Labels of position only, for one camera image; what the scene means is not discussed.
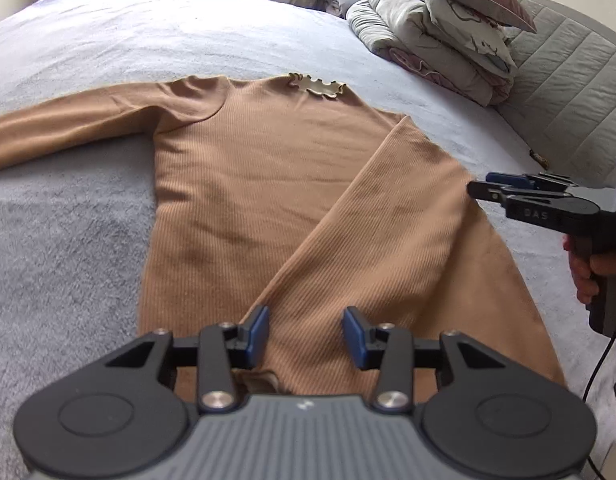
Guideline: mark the grey fleece bed blanket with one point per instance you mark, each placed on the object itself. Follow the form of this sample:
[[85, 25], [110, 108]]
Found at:
[[75, 225]]

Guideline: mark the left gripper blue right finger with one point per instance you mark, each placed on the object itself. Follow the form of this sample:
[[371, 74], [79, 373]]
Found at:
[[360, 340]]

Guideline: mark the brown long-sleeve sweater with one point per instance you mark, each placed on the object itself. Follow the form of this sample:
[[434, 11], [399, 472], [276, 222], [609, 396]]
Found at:
[[269, 194]]

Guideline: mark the grey quilted headboard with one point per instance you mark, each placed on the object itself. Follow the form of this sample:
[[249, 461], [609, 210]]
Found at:
[[563, 100]]

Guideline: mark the right hand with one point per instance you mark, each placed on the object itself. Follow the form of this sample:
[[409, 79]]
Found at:
[[582, 270]]

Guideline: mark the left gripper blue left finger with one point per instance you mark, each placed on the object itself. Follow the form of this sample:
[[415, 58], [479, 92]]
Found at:
[[253, 335]]

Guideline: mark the folded floral quilt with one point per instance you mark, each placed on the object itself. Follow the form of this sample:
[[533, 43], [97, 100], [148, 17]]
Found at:
[[442, 41]]

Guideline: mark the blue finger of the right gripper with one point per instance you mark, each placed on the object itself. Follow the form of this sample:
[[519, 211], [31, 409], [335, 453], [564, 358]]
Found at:
[[507, 179], [488, 191]]

